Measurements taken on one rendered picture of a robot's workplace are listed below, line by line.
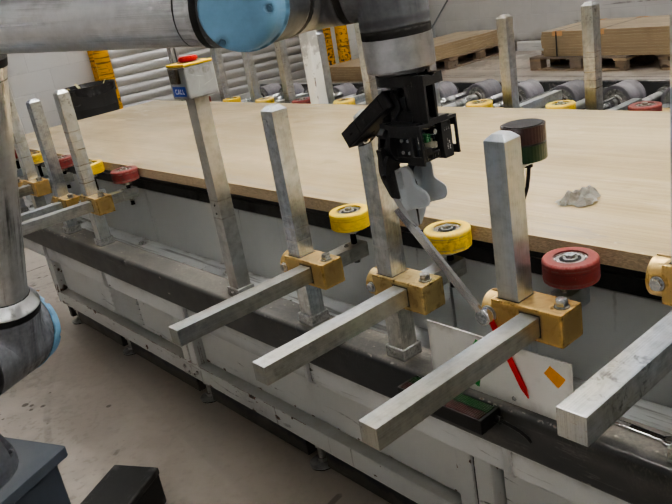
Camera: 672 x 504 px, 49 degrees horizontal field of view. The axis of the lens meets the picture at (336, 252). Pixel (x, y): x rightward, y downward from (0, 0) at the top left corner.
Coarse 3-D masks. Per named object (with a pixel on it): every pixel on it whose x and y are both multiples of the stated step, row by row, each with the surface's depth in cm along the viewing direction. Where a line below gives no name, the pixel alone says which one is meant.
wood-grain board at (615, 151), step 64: (128, 128) 295; (256, 128) 247; (320, 128) 228; (576, 128) 175; (640, 128) 166; (256, 192) 174; (320, 192) 160; (448, 192) 145; (640, 192) 127; (640, 256) 104
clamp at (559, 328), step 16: (496, 288) 108; (496, 304) 105; (512, 304) 102; (528, 304) 101; (544, 304) 101; (576, 304) 99; (496, 320) 106; (544, 320) 99; (560, 320) 97; (576, 320) 99; (544, 336) 100; (560, 336) 98; (576, 336) 100
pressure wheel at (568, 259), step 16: (544, 256) 107; (560, 256) 106; (576, 256) 105; (592, 256) 104; (544, 272) 105; (560, 272) 102; (576, 272) 102; (592, 272) 102; (560, 288) 103; (576, 288) 102
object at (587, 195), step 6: (582, 186) 127; (588, 186) 130; (570, 192) 127; (576, 192) 128; (582, 192) 127; (588, 192) 127; (594, 192) 128; (564, 198) 127; (570, 198) 127; (576, 198) 127; (582, 198) 127; (588, 198) 125; (594, 198) 126; (558, 204) 127; (564, 204) 127; (570, 204) 126; (576, 204) 125; (582, 204) 125; (588, 204) 125
